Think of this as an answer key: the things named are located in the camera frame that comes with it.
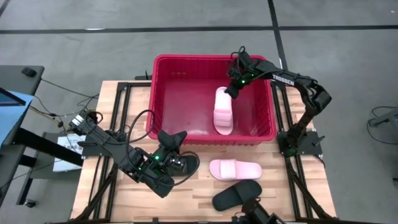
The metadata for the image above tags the black aluminium table frame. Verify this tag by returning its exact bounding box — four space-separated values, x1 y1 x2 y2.
70 80 338 224

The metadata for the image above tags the black slide sandal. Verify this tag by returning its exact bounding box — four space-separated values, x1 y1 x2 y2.
177 154 200 177
211 179 264 212

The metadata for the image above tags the flat computer monitor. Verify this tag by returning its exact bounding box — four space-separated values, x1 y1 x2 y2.
0 86 34 147

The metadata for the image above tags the black desk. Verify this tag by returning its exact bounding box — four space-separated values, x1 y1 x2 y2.
0 64 85 208

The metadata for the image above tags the pink slide sandal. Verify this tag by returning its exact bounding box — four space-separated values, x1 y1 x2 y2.
212 86 234 136
208 158 263 182

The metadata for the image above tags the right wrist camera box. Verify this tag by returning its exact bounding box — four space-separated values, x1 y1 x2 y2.
238 50 253 68

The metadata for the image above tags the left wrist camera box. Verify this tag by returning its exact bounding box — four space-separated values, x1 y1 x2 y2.
172 157 187 170

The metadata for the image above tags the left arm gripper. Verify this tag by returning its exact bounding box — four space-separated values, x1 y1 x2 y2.
149 130 188 174

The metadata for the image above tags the red plastic bin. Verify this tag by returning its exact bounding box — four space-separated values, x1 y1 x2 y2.
145 54 278 147

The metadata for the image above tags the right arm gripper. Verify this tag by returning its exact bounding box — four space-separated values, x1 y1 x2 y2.
224 60 274 100

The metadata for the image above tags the white paper sheet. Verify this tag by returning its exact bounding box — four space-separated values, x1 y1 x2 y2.
52 133 87 173

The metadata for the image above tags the black computer mouse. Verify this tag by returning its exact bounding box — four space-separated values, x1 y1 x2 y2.
21 66 38 78

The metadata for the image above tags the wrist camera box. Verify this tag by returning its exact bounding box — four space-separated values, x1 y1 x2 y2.
172 157 187 170
238 50 253 68

